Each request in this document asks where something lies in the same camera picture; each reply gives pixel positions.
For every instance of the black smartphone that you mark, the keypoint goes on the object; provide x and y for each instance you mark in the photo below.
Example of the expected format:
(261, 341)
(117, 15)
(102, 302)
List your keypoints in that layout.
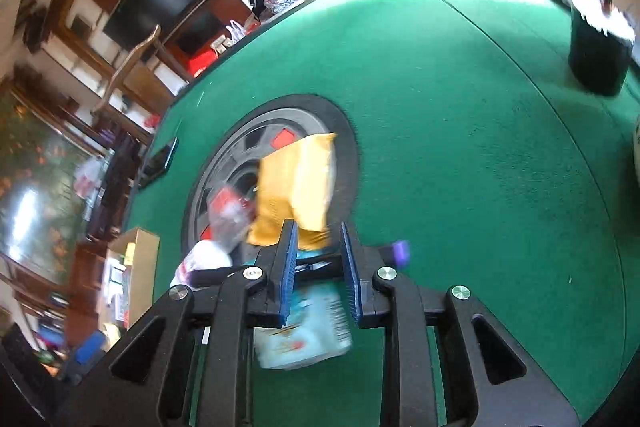
(157, 162)

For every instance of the yellow foil packet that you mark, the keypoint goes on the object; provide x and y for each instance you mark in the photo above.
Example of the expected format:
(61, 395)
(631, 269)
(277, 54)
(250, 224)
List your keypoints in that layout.
(295, 187)

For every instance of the black cup with white rim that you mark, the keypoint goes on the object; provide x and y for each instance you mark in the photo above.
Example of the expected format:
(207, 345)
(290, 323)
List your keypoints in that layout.
(597, 52)

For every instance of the wooden chair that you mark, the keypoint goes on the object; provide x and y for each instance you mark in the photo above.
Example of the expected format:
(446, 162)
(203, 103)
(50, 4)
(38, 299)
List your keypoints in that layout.
(135, 67)

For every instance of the red box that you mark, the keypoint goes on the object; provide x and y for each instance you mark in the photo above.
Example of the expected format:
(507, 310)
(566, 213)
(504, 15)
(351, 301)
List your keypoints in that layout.
(202, 59)

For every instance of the light blue packet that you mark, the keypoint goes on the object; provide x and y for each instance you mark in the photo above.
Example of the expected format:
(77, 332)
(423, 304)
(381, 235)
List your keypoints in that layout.
(310, 332)

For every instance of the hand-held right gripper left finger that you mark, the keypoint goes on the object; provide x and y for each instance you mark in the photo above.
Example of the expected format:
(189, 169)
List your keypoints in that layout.
(287, 277)

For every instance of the round table control panel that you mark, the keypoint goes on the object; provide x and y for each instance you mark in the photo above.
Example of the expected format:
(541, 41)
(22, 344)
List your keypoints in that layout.
(235, 152)

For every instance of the white red plastic bag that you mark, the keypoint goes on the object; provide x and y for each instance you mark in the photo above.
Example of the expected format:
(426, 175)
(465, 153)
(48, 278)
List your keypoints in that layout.
(90, 177)

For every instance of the clear plastic bag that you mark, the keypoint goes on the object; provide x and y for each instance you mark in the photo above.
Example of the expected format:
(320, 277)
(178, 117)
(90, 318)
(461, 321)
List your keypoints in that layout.
(237, 31)

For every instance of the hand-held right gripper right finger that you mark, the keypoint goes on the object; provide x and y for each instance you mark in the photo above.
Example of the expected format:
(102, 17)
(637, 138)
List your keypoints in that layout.
(351, 287)

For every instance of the black marker pen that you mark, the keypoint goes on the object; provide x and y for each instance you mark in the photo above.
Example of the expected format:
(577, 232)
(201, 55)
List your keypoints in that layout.
(320, 266)

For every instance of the cardboard box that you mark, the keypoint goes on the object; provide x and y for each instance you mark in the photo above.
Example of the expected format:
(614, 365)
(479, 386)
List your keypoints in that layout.
(135, 267)

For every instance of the clear bottle red label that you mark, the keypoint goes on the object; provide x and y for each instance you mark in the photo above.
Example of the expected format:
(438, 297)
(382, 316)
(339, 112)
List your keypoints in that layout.
(230, 217)

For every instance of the framed flower painting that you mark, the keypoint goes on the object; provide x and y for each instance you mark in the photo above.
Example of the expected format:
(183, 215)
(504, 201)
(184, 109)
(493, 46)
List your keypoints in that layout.
(40, 187)

